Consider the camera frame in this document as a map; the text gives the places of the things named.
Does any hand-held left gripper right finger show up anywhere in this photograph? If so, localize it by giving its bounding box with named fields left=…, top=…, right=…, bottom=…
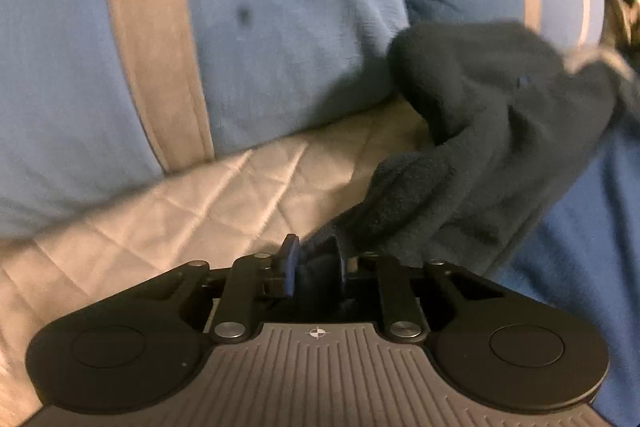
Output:
left=338, top=239, right=505, bottom=343

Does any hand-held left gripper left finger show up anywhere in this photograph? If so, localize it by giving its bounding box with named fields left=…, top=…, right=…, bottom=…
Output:
left=148, top=234, right=302, bottom=344

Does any blue and navy fleece jacket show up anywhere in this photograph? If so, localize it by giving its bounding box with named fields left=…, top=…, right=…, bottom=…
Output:
left=299, top=21, right=640, bottom=427

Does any grey quilted bedspread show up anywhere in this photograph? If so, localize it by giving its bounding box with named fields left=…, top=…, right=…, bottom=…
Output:
left=0, top=99, right=438, bottom=427

